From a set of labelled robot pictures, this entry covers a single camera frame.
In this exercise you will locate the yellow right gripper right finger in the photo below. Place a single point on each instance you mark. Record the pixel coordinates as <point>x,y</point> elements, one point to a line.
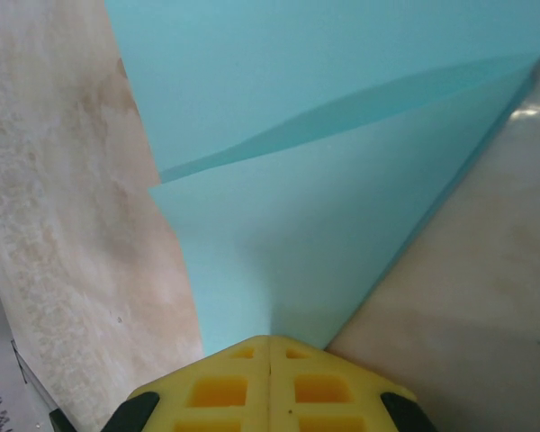
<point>333,405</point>

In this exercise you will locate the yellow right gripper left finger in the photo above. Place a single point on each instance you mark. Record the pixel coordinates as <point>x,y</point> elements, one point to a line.
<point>207,405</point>

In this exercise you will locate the light blue paper sheet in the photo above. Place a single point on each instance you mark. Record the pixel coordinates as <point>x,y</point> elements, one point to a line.
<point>297,202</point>

